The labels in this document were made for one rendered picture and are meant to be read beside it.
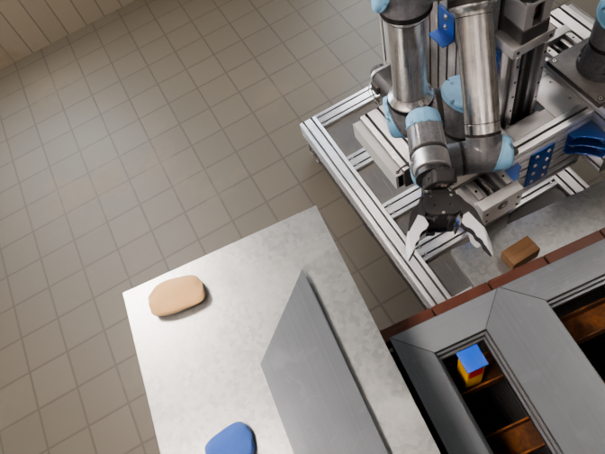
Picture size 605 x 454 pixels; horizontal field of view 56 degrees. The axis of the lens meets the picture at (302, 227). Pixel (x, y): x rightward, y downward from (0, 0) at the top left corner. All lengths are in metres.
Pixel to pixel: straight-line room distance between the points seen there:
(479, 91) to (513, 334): 0.68
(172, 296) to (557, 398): 1.02
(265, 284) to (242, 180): 1.59
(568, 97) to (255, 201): 1.64
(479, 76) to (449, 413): 0.83
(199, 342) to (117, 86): 2.62
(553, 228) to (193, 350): 1.20
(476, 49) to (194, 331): 0.96
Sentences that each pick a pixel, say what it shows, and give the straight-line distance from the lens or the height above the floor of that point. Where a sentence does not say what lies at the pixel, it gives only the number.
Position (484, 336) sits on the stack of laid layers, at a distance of 1.66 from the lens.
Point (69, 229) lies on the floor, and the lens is 3.38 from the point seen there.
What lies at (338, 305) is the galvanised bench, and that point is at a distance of 1.47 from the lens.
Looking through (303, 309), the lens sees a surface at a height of 1.07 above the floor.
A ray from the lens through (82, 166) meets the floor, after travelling 3.61.
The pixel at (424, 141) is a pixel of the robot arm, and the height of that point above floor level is 1.47.
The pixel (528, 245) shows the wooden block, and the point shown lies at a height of 0.73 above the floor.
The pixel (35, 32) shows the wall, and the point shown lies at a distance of 4.50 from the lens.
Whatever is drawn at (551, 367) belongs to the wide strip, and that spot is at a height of 0.87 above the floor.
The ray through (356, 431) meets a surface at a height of 1.07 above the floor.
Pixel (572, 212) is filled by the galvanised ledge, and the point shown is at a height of 0.68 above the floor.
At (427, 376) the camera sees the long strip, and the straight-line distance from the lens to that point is 1.59.
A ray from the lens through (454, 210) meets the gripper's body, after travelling 1.10.
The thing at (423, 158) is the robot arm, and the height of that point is 1.47.
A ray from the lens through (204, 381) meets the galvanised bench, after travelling 1.50.
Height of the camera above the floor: 2.40
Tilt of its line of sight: 58 degrees down
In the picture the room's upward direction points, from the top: 22 degrees counter-clockwise
